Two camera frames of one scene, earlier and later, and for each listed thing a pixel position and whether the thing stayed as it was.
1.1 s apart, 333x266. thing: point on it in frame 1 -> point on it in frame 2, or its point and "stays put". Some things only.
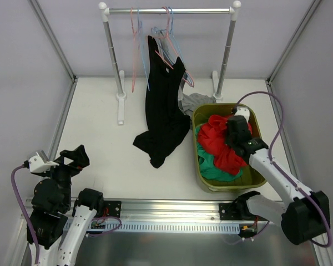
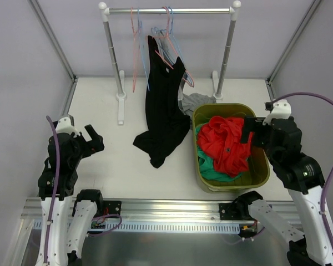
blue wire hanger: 142,36 stays put
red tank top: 212,137 stays put
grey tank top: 187,102 stays put
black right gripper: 236,131 -> 257,133
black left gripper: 65,165 -> 86,146
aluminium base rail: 171,211 stays put
